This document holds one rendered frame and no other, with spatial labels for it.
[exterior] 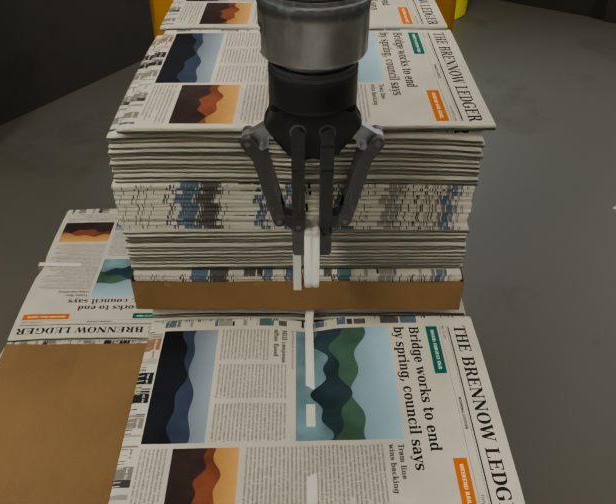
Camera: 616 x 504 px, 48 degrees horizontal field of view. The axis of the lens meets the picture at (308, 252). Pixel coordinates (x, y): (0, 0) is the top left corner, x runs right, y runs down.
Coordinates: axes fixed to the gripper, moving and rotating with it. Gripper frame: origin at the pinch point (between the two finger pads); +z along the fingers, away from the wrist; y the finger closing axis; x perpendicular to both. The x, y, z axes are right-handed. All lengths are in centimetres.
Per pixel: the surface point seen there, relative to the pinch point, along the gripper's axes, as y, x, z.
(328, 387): -1.7, 6.4, 12.9
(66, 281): 42, -39, 36
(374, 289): -7.2, -4.6, 9.0
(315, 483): -0.2, 17.8, 12.9
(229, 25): 10.3, -34.1, -10.8
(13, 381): 44, -15, 36
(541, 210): -84, -149, 96
